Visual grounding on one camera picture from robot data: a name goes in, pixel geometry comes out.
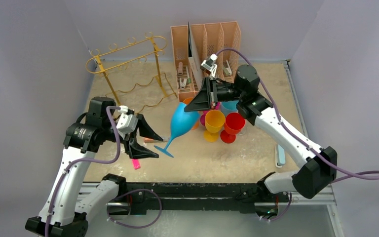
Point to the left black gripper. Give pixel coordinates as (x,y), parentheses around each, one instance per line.
(132,148)

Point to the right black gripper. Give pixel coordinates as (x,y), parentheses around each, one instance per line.
(213,93)

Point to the magenta plastic wine glass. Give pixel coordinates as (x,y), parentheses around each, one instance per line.
(204,113)

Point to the yellow plastic wine glass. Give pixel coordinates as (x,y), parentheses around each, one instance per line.
(214,122)

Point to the light blue wine glass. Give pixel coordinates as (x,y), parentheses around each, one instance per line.
(228,107)

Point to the dark blue wine glass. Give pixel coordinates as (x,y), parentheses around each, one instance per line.
(180,124)

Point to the red plastic wine glass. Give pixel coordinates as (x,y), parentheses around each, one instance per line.
(234,123)

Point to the orange plastic wine glass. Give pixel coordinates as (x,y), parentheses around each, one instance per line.
(196,123)

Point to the clear wine glass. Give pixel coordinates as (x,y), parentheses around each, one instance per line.
(243,130)

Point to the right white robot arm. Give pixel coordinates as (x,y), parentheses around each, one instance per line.
(314,162)

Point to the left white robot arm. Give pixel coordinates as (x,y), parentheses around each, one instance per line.
(63,215)

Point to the orange grey marker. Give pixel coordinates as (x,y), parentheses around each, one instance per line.
(150,140)

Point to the pink flat clip tool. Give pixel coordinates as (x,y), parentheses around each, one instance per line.
(136,164)

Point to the small white stapler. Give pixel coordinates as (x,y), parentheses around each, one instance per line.
(227,69)

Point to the white folder in organizer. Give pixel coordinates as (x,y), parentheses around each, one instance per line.
(193,59)

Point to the peach desk organizer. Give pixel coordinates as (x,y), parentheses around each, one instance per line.
(209,39)

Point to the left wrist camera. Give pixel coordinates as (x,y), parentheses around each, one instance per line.
(127,121)

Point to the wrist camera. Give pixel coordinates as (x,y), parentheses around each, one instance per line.
(127,121)
(209,66)

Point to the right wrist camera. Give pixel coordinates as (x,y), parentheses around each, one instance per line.
(209,66)

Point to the gold wire glass rack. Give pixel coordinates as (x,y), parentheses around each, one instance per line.
(154,47)

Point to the aluminium table frame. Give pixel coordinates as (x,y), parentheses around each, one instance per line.
(317,165)

